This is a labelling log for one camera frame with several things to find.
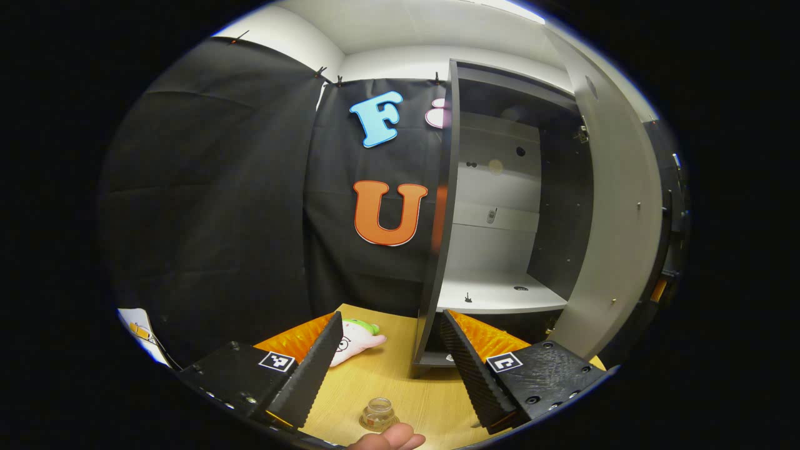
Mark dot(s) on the grey cabinet door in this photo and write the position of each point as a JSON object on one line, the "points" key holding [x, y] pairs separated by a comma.
{"points": [[619, 237]]}

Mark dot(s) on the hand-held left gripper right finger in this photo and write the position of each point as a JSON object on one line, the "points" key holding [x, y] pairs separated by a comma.
{"points": [[469, 369]]}

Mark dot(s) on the white cabinet shelf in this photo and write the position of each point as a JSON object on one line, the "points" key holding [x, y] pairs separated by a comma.
{"points": [[494, 290]]}

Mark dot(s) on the black backdrop cloth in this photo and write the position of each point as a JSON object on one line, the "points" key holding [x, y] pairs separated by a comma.
{"points": [[206, 187]]}

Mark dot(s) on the clear glass bottle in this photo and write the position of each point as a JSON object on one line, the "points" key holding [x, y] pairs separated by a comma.
{"points": [[378, 412]]}

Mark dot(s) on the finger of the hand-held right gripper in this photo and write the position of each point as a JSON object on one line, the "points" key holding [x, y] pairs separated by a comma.
{"points": [[658, 290]]}

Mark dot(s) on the dark grey cabinet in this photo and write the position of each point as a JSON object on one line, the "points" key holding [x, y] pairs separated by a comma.
{"points": [[562, 206]]}

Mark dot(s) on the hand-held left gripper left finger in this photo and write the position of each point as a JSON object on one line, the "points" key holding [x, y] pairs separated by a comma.
{"points": [[315, 369]]}

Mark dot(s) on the white printed paper sheet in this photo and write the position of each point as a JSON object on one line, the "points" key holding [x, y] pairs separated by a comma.
{"points": [[140, 337]]}

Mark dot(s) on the pink plush toy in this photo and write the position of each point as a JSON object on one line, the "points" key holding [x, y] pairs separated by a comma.
{"points": [[359, 340]]}

